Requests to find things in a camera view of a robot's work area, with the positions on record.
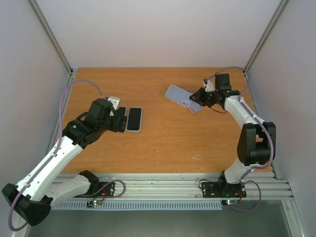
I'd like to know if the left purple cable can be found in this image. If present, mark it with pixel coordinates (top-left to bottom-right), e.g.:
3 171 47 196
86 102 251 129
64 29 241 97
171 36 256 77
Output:
8 79 109 232

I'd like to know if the aluminium rail frame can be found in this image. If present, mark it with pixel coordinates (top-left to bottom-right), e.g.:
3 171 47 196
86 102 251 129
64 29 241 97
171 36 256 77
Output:
49 172 294 200

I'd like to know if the controller board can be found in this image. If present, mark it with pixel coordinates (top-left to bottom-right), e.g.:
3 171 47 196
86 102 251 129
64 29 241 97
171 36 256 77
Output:
86 200 102 208
222 199 240 206

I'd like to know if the base mount plate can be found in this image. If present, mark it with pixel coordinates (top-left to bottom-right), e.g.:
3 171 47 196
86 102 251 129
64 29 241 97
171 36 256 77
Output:
198 180 247 198
96 182 115 197

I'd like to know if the right controller board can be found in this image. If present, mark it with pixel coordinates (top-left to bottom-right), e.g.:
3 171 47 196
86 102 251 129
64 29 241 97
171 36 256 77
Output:
222 199 240 206

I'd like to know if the black phone white edge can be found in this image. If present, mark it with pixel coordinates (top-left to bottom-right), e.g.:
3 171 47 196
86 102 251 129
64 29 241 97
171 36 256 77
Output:
127 108 142 131

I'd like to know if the black phone green edge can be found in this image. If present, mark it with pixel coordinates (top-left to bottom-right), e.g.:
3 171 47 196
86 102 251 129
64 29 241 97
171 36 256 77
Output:
117 107 126 116

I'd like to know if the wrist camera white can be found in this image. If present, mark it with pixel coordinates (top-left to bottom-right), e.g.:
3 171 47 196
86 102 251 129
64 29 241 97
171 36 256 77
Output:
107 96 120 110
203 79 215 92

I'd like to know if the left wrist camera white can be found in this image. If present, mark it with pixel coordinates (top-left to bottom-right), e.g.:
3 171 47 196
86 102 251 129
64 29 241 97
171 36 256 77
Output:
107 96 120 110

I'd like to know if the left controller board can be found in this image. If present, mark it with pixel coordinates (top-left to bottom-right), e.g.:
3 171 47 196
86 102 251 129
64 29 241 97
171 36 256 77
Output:
86 200 102 208

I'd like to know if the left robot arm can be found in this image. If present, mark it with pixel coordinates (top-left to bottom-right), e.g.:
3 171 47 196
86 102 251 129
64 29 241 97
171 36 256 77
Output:
2 96 127 226

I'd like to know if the grey slotted cable duct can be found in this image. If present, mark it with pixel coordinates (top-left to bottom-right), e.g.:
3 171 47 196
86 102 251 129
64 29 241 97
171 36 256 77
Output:
53 200 222 211

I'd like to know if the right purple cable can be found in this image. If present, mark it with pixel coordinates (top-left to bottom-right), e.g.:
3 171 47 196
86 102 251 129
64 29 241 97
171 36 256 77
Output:
204 66 275 213

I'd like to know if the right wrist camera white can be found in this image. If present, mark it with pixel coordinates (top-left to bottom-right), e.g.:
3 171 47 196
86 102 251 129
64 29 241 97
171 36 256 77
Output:
203 79 215 92

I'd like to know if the light blue phone case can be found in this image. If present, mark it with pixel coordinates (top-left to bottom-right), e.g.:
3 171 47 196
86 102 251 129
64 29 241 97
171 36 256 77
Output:
126 107 143 132

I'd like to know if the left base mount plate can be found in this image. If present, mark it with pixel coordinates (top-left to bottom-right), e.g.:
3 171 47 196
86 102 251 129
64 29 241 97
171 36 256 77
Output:
96 182 115 197

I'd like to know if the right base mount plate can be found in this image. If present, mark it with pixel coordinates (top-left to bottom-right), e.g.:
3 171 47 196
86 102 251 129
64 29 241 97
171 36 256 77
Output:
198 180 247 198

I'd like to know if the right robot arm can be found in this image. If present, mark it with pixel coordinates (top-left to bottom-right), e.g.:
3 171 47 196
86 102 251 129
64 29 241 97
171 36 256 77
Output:
190 74 276 198

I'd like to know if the purple cable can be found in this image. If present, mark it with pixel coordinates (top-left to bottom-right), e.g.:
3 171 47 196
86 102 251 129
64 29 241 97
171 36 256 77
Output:
204 66 275 213
8 79 109 232

